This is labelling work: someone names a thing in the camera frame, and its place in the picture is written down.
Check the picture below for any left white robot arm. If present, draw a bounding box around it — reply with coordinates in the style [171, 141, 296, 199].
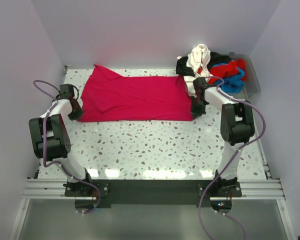
[28, 84, 95, 197]

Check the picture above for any magenta t shirt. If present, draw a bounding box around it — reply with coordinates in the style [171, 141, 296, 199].
[80, 65, 193, 122]

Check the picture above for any white t shirt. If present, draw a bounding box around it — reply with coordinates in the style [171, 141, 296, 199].
[183, 44, 212, 97]

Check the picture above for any red t shirt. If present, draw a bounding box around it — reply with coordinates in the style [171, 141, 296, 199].
[207, 58, 247, 82]

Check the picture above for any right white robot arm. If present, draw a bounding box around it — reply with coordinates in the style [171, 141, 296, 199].
[191, 77, 255, 197]

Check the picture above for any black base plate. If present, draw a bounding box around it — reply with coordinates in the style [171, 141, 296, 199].
[63, 179, 242, 210]

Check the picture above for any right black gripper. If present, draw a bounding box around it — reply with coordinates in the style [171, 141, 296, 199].
[190, 96, 208, 120]

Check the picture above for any clear plastic bin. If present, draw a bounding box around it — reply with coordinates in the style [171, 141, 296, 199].
[184, 51, 262, 101]

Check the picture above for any aluminium frame rail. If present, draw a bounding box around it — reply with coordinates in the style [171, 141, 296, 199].
[21, 159, 287, 201]

